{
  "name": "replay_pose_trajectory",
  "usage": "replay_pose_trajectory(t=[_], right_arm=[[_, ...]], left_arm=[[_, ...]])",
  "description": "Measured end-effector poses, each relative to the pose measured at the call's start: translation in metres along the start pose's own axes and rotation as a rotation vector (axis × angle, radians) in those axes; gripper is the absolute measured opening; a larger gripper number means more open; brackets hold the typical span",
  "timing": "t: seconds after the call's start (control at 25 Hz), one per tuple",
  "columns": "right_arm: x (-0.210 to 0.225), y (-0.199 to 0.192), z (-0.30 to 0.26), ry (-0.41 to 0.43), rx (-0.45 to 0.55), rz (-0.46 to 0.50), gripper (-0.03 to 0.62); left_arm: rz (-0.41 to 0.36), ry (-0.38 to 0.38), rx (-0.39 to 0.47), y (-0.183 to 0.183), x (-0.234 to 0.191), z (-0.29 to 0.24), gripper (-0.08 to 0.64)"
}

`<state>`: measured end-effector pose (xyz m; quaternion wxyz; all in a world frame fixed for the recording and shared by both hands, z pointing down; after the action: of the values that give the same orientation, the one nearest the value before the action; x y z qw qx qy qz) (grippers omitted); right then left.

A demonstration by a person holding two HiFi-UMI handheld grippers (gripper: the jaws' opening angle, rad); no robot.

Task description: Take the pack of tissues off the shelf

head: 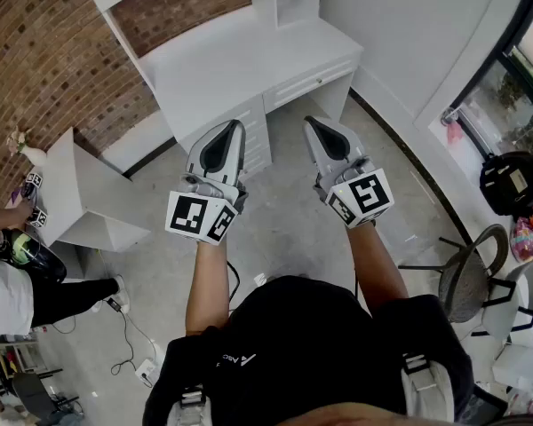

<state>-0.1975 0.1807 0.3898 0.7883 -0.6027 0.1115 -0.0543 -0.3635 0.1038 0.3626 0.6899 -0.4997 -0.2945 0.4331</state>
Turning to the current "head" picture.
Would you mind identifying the black framed window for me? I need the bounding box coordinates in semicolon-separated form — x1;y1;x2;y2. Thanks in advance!
439;0;533;162

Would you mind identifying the white power strip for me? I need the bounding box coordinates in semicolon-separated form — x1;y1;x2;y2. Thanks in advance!
134;357;157;382

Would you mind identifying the person's right forearm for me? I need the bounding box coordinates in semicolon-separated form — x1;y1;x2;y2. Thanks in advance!
346;220;410;317

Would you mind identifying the white desk shelf unit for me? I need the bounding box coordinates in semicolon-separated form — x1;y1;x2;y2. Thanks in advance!
76;0;366;182

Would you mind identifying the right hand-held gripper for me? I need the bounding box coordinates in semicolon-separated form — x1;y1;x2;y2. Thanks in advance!
303;116;396;230

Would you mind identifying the grey right shoulder strap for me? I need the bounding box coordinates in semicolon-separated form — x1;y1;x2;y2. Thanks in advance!
401;351;455;426

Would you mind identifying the white plastic chair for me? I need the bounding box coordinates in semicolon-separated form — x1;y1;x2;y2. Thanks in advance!
470;252;533;342

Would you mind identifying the grey shoulder strap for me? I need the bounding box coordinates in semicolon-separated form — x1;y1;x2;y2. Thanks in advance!
401;351;455;426
166;383;206;426

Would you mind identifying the person's left forearm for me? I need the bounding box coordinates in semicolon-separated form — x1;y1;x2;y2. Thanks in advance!
185;236;233;335

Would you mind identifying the black green helmet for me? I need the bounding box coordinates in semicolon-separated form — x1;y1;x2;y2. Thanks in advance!
3;228;68;284

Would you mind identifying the black backpack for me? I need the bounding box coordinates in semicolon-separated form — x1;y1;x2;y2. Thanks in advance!
478;150;533;217

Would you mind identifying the white vase with flowers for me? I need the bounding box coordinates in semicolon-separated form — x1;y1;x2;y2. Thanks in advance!
5;125;49;169

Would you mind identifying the white stepped side table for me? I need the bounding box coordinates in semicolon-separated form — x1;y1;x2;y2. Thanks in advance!
38;126;153;254

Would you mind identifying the pink colourful bag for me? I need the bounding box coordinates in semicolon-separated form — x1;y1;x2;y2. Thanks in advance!
509;217;533;262

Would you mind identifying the black office chair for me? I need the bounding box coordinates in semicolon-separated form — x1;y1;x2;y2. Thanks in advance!
10;370;80;422

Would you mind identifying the black floor cable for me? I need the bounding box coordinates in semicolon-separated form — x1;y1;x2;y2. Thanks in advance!
109;308;155;389

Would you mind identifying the grey left shoulder strap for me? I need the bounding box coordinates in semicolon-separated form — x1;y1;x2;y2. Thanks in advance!
166;383;206;426

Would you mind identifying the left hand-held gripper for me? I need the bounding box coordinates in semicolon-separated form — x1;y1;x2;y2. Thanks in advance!
164;121;250;246

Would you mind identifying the person's black shirt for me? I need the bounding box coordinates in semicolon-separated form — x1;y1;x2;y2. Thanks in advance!
143;274;475;426

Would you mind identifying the black mesh chair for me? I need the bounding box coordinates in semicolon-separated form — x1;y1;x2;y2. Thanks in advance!
397;223;517;325

